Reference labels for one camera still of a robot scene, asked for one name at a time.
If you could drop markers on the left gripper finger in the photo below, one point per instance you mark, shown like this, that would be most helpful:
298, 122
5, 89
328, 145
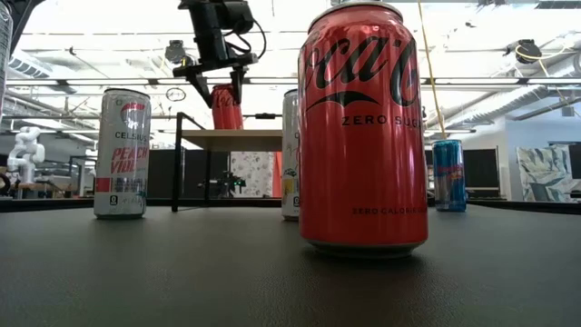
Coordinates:
200, 88
238, 84

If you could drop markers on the red Coca-Cola Zero can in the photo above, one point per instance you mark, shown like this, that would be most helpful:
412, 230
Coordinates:
224, 115
363, 159

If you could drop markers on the white Celsius energy can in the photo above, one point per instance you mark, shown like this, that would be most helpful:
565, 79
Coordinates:
289, 136

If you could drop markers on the white Celsius Peach Vibe can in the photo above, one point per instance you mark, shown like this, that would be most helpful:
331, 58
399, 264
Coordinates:
122, 181

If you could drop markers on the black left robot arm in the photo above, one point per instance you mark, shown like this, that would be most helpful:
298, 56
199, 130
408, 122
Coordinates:
22, 9

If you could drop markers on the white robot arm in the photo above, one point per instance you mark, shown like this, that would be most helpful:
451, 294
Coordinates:
27, 154

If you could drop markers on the wooden shelf black metal legs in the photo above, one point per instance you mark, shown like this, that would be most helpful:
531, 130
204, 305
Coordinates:
231, 140

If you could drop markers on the floral patterned panel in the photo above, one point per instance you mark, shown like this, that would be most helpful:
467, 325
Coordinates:
256, 168

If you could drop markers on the black partition panel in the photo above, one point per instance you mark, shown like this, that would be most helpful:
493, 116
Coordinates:
193, 175
481, 168

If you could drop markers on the black robot green lights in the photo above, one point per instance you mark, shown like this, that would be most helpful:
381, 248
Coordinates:
229, 184

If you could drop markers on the red panel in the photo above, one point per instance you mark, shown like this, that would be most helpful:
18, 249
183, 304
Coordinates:
277, 177

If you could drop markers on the black table mat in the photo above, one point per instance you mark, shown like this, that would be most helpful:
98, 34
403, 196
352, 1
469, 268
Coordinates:
181, 281

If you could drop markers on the blue Red Bull can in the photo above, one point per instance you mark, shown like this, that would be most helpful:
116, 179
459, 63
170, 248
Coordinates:
449, 181

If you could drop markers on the abstract painted picture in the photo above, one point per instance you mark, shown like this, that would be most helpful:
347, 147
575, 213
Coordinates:
544, 172

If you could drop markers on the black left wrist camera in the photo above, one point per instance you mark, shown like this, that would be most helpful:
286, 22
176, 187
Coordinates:
238, 16

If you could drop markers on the black metal table frame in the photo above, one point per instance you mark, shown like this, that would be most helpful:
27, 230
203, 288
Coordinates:
45, 205

